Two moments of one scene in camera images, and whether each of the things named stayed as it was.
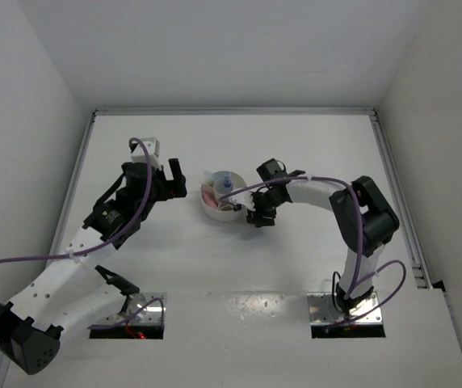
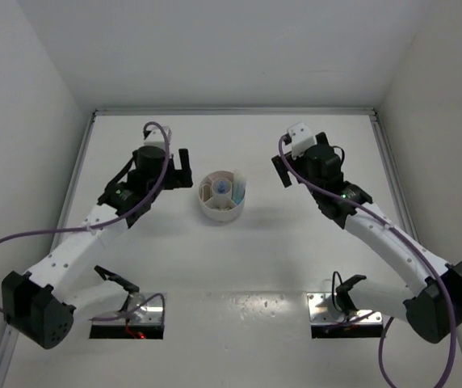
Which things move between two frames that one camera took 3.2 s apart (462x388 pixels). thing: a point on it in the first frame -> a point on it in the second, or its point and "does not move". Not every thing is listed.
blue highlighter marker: (209, 175) -> (238, 188)
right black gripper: (258, 217) -> (283, 170)
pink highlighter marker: (210, 200) -> (221, 175)
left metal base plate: (134, 304) does not move
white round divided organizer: (221, 184) does not move
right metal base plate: (323, 310) does not move
